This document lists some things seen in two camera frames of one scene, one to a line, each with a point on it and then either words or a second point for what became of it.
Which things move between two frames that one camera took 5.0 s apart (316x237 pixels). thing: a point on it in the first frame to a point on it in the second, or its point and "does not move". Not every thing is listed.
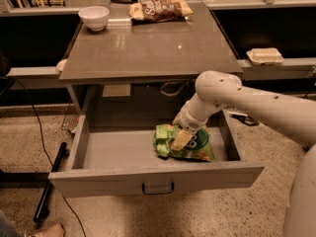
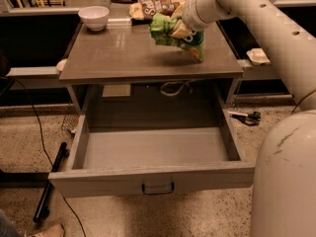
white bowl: x=95 y=17 does not move
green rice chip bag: x=199 y=147 to x=161 y=26
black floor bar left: x=42 y=209 does not move
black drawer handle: x=159 y=193 does not move
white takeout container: x=265 y=55 does not move
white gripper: x=191 y=120 to x=192 y=14
